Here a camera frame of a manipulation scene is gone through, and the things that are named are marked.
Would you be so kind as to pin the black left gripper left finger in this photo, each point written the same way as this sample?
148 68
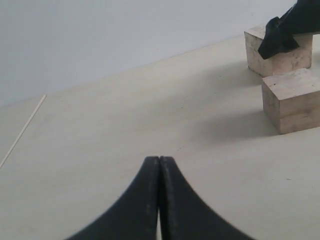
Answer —
134 215

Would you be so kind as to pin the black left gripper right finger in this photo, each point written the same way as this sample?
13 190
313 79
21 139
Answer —
183 214

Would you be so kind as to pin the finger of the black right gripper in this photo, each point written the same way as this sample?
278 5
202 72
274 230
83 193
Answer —
276 40

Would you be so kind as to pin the second largest wooden cube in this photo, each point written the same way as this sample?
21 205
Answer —
291 100

